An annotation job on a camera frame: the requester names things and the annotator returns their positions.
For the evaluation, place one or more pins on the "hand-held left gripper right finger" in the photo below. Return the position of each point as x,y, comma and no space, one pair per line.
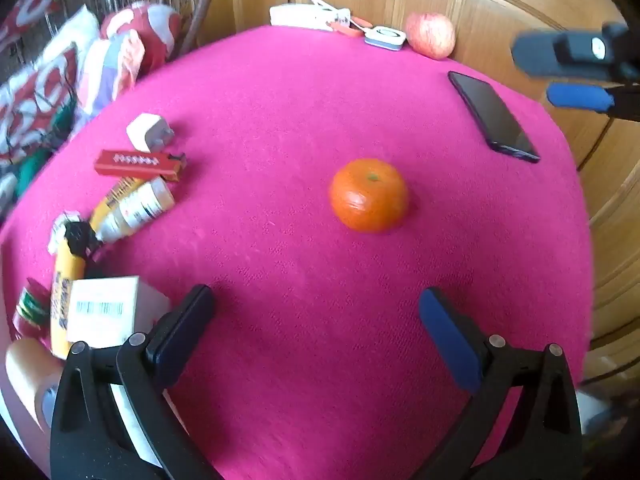
450,340

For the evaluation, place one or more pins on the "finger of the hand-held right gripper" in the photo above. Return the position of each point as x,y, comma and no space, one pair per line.
537,55
580,96

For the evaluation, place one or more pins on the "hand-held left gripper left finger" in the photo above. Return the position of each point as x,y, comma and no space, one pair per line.
180,335

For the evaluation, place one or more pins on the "yellow tube black cap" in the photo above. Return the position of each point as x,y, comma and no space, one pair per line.
65,280

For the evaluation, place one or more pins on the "white pill bottle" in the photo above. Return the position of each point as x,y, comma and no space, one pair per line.
137,210

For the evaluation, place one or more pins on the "white charger plug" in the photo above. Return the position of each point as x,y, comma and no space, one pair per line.
147,132

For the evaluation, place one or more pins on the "black smartphone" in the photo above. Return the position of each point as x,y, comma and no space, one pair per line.
492,115

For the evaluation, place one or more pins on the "white barcode cardboard box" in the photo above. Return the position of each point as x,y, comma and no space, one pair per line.
107,310

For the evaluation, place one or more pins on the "red apple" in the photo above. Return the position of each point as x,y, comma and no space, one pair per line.
431,35

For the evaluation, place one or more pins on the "red green wrapped candy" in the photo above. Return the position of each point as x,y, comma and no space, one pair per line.
30,310

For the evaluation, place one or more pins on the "white square device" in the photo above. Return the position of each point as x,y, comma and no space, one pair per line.
385,37

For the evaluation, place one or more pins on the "beige tape roll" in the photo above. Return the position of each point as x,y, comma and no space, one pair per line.
27,375

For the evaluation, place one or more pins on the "orange mandarin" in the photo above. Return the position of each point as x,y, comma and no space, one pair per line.
369,195

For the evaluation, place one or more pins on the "red patterned small box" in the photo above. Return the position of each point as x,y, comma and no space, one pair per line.
135,164

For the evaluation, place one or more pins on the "green cloth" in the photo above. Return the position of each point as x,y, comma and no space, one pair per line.
35,165

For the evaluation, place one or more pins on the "pastel patchwork blanket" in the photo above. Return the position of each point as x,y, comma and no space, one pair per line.
112,70

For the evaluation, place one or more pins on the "red white patterned cushion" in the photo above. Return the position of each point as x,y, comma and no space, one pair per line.
35,100
30,10

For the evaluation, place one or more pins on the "round red white pillow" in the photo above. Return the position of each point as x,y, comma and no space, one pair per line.
150,25

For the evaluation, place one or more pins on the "red white patterned cushions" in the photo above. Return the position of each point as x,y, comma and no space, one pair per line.
75,30

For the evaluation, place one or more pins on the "wicker hanging chair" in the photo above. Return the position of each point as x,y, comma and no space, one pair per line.
200,0

